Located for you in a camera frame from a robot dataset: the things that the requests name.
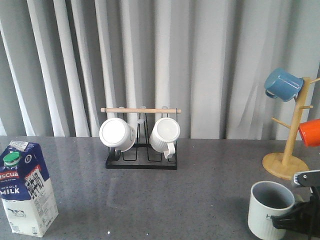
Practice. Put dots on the blue mug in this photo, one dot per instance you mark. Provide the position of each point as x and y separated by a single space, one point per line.
283 85

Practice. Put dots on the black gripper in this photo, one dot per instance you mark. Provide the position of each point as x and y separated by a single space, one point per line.
304 218

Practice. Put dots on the white ribbed mug on rack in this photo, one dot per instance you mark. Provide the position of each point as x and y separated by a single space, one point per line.
163 136

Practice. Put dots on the blue white milk carton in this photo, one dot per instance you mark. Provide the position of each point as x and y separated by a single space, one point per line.
26 189

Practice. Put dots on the white smooth mug on rack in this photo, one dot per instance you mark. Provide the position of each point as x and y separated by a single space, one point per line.
118 134

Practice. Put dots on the wooden mug tree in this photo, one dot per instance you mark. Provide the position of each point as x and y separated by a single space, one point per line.
283 164

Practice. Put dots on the white HOME mug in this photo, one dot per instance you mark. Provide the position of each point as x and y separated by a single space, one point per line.
268 199

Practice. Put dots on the orange mug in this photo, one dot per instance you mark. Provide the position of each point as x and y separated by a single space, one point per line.
310 133

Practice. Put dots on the grey white curtain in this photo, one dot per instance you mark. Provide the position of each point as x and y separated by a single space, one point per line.
61 61

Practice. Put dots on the black wire mug rack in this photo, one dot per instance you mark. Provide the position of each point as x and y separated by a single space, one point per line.
141 155

